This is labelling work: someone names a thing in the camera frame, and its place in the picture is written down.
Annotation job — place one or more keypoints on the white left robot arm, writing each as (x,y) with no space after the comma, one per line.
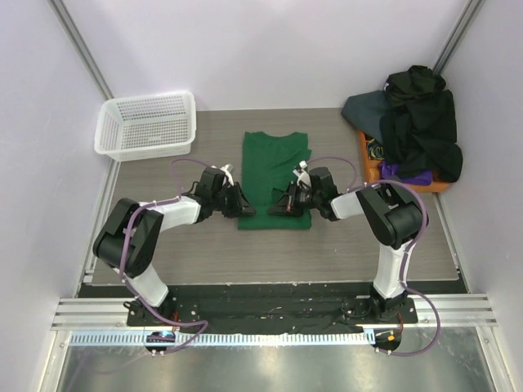
(129,237)

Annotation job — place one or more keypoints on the patterned cloth in tray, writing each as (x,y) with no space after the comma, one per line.
(374,150)

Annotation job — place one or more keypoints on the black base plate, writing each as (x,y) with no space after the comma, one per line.
(266,309)

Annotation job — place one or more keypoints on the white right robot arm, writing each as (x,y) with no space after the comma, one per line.
(395,216)

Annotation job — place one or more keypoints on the green t shirt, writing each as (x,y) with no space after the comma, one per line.
(267,169)

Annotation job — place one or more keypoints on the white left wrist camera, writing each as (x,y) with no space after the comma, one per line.
(227,172)

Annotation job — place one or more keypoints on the dark teal t shirt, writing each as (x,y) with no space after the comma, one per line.
(365,111)

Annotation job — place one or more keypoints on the black t shirt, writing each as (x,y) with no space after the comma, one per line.
(421,128)

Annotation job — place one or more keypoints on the purple t shirt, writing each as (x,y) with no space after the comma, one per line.
(392,171)

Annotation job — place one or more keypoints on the orange tray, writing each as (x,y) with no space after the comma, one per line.
(371,173)

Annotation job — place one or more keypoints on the white plastic basket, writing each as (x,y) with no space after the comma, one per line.
(148,126)

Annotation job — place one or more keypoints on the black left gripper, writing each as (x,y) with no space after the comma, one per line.
(240,205)

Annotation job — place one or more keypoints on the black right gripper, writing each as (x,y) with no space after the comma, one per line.
(291,200)

